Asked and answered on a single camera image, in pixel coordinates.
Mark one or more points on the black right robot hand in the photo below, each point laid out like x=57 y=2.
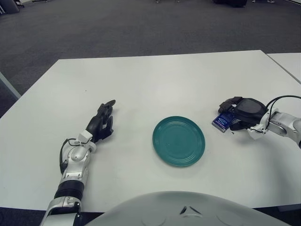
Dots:
x=249 y=110

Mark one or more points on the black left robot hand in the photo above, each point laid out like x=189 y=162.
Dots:
x=95 y=124

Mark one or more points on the blue gum box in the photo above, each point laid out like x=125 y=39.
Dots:
x=222 y=122

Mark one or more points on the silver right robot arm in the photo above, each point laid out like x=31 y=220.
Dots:
x=282 y=122

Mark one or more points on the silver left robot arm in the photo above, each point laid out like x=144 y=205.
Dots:
x=75 y=160

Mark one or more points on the teal round plate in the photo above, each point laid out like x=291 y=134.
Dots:
x=178 y=141

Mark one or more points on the grey robot torso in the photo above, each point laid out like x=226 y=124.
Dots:
x=152 y=207

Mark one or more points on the black background furniture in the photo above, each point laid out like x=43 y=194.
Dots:
x=230 y=2

